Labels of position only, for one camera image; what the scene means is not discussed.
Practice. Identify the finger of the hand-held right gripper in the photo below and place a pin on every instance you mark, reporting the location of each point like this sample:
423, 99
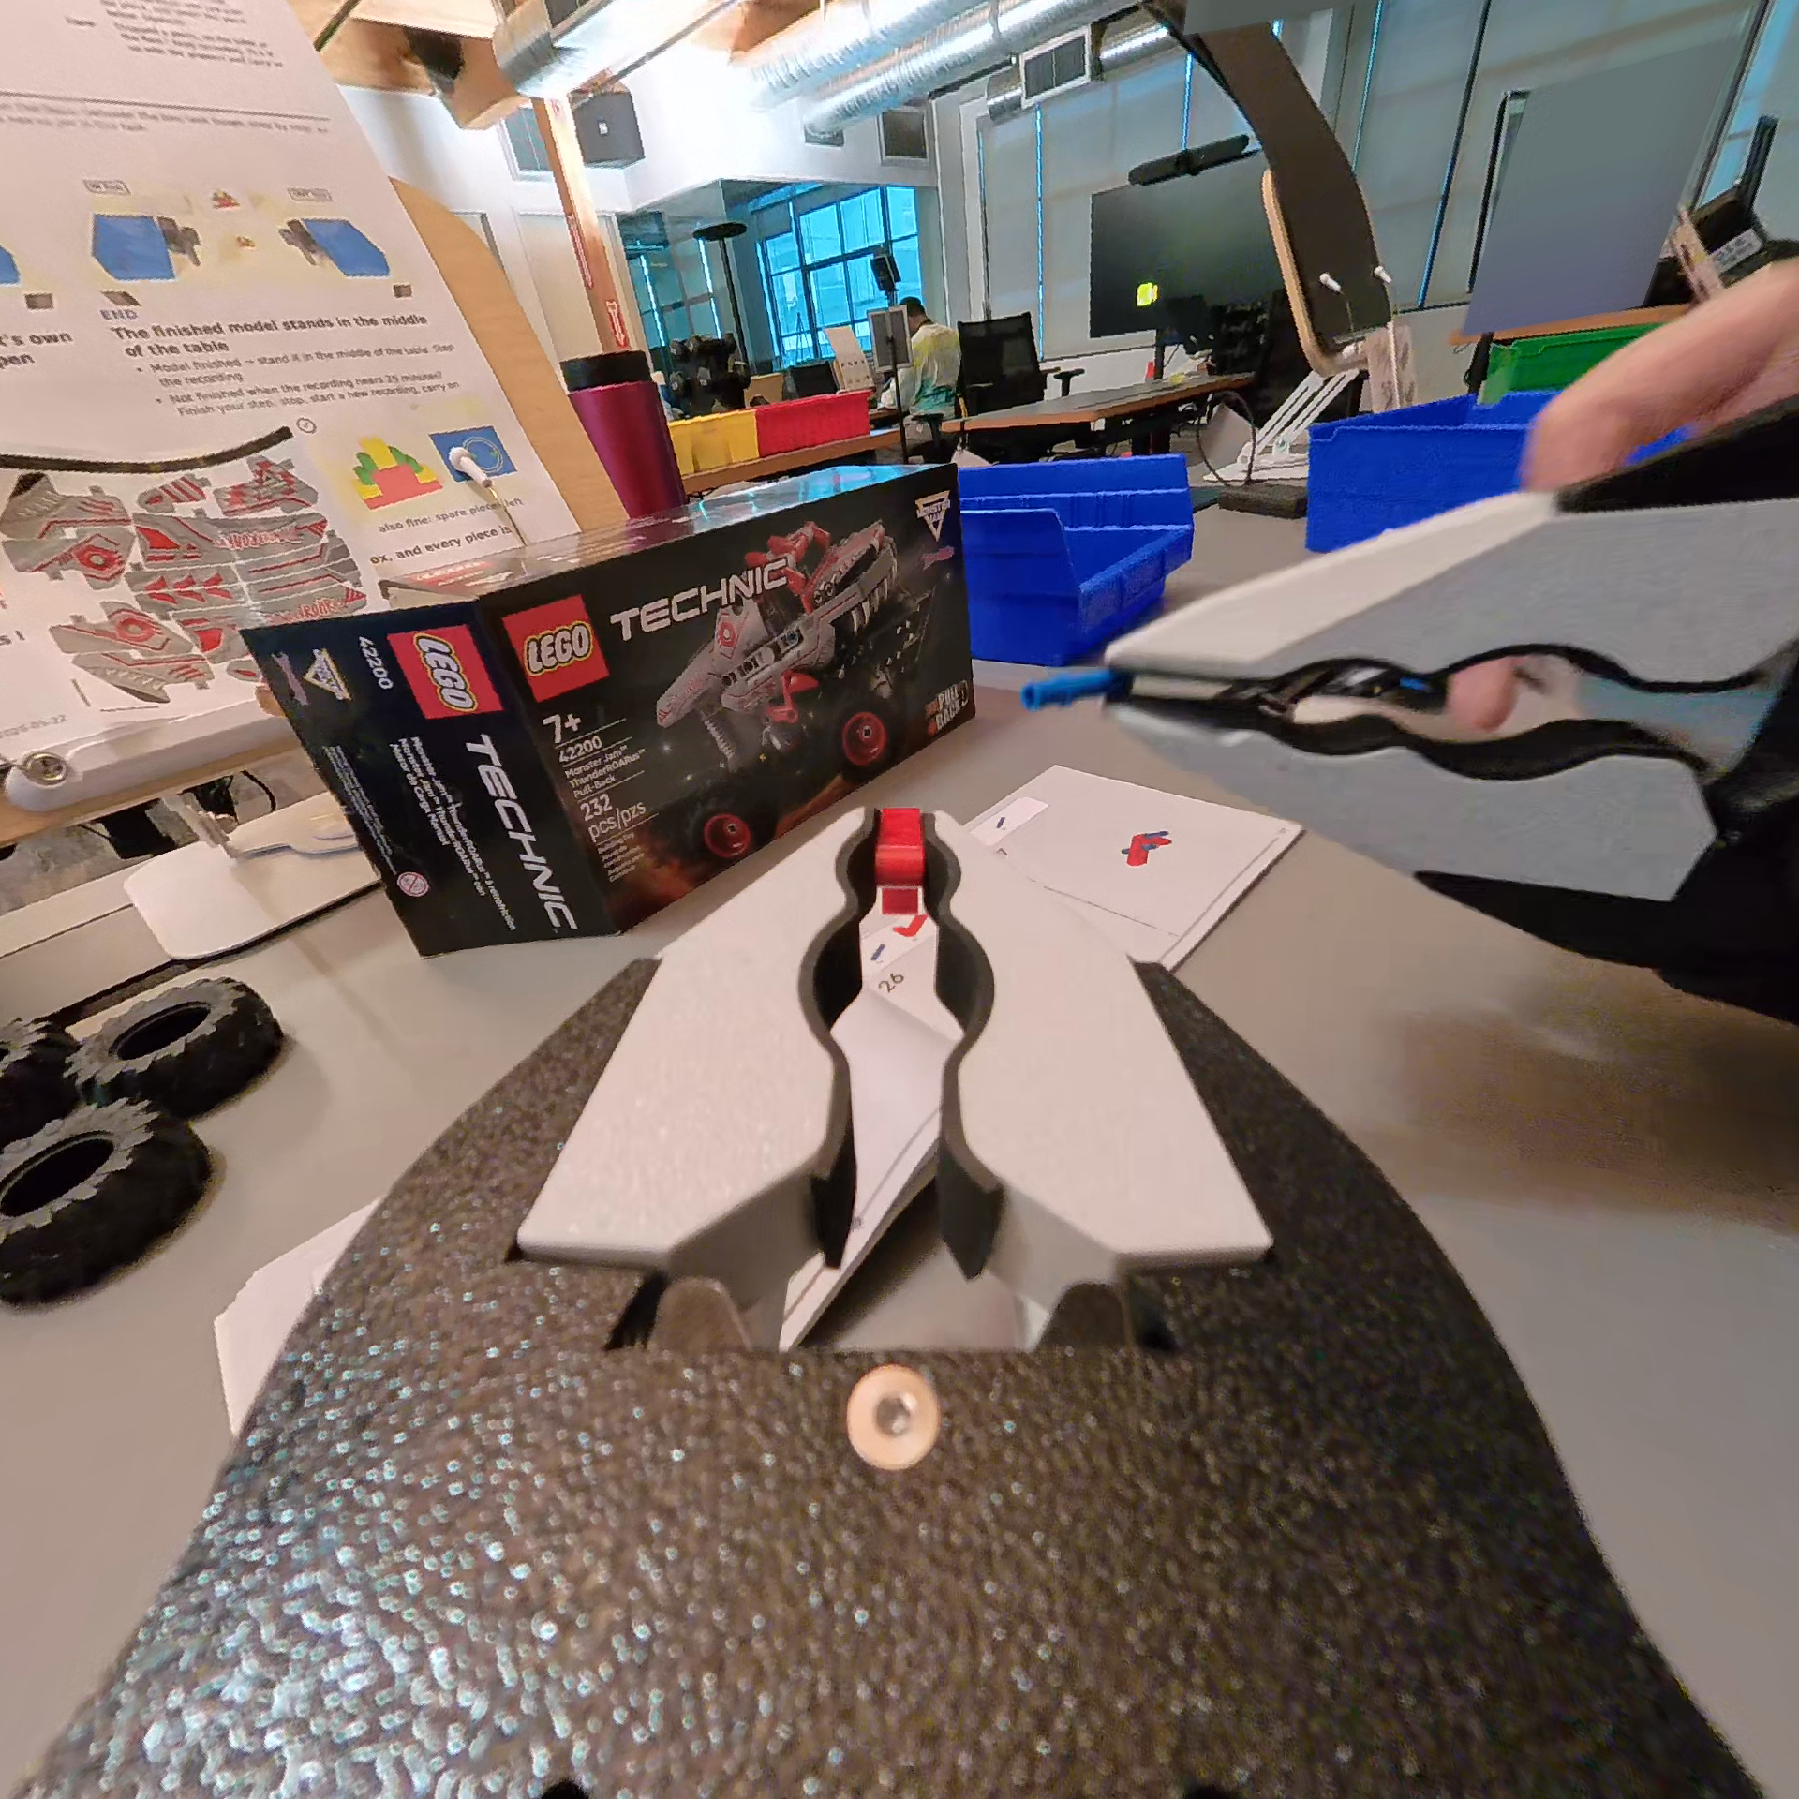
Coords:
1406, 576
1406, 814

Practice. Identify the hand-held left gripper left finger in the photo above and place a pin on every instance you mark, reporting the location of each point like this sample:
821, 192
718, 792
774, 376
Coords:
675, 1123

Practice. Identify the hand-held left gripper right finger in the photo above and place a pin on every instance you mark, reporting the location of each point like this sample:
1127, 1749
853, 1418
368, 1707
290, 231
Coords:
1111, 1123

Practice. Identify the red angled toy beam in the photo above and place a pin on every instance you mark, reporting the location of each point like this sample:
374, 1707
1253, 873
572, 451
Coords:
901, 850

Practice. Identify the blue toy pin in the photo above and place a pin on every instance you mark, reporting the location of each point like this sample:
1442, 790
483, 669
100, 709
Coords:
1069, 689

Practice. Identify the wooden office desk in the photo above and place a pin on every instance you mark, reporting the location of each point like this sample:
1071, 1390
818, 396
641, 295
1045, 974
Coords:
1125, 396

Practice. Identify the grey desk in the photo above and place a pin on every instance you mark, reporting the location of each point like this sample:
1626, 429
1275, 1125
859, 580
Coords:
1477, 1194

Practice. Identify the task instruction board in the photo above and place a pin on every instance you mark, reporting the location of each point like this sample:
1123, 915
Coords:
479, 323

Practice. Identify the person's right hand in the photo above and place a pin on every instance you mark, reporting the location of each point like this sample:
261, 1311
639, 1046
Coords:
1687, 378

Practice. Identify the blue plastic bin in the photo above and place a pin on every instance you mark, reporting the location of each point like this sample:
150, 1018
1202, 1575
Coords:
1406, 477
1069, 590

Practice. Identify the white instruction booklet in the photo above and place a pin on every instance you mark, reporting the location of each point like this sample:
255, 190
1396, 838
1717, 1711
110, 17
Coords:
1196, 871

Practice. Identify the green plastic bin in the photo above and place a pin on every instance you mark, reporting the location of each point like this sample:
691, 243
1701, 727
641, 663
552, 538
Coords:
1560, 368

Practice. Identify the black toy truck set box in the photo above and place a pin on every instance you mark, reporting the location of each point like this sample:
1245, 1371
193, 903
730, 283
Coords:
633, 731

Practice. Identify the grey panel board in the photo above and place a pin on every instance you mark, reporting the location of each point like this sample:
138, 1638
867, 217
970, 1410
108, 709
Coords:
1588, 182

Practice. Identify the black device with white tag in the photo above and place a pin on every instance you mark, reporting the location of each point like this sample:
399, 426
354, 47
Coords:
1723, 253

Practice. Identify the black office chair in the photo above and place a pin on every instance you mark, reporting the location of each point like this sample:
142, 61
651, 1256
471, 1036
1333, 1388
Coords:
1002, 358

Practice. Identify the black video bar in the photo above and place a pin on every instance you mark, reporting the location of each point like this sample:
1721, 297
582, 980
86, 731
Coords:
1188, 160

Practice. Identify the black plywood-edged board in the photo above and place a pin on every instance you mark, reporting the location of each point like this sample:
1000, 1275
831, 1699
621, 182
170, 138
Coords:
1265, 112

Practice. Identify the white board stand base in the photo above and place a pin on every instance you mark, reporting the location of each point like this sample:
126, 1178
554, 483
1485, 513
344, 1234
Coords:
239, 885

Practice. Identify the black toy tyre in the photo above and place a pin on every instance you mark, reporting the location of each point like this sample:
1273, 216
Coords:
37, 1075
184, 1046
98, 1208

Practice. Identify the red plastic bin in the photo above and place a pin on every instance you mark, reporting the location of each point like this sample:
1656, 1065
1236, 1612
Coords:
816, 422

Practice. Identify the clear plastic sheet clip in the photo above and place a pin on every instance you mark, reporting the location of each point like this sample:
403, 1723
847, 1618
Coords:
487, 477
128, 758

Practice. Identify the maroon tumbler black lid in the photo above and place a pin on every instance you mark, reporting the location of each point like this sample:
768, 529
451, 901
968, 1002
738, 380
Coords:
627, 449

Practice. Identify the yellow plastic bin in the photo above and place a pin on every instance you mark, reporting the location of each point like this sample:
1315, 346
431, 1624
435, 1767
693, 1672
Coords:
711, 441

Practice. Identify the grey red sticker sheet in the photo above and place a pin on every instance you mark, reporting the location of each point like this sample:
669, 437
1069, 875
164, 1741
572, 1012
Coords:
156, 590

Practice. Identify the black floor lamp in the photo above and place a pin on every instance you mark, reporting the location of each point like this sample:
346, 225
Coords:
720, 231

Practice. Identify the black ceiling speaker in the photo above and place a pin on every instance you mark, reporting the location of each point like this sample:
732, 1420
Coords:
609, 128

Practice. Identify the white printed instruction sheet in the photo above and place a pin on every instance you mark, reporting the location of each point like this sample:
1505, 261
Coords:
211, 140

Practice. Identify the large black wall screen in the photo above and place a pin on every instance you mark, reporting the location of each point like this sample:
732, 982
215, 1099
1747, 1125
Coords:
1168, 253

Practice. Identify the silver ventilation duct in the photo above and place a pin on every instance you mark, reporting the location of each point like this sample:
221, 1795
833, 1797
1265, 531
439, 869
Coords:
633, 41

